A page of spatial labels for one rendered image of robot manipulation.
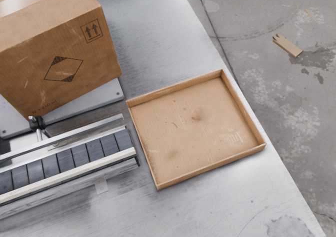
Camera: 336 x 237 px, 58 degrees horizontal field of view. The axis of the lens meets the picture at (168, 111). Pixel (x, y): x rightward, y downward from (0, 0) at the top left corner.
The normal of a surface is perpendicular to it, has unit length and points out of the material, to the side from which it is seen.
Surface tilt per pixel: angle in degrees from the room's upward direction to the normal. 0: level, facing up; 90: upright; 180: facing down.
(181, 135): 0
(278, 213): 0
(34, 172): 0
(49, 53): 90
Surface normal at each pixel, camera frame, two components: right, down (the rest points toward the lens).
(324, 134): -0.04, -0.48
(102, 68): 0.52, 0.74
